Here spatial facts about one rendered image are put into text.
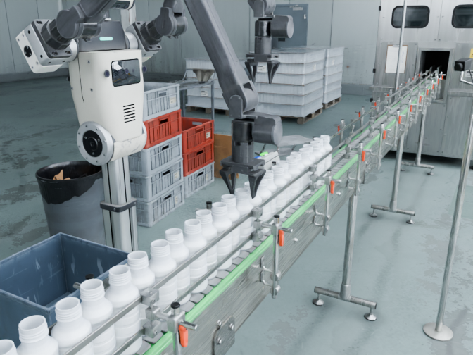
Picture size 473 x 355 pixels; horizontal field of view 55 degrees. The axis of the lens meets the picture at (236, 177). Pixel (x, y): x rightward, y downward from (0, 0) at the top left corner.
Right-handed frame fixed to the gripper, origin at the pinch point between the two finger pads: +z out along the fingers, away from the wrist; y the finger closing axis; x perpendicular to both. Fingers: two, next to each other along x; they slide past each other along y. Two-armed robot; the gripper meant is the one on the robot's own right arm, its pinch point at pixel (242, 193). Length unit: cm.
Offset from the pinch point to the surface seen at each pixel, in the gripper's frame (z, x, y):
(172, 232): -0.1, -28.7, -2.1
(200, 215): -0.8, -19.7, -0.7
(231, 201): -0.3, -7.1, 0.6
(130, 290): 2.8, -47.2, 2.2
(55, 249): 25, -13, -60
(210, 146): 74, 288, -189
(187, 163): 80, 243, -187
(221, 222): 2.7, -13.6, 1.3
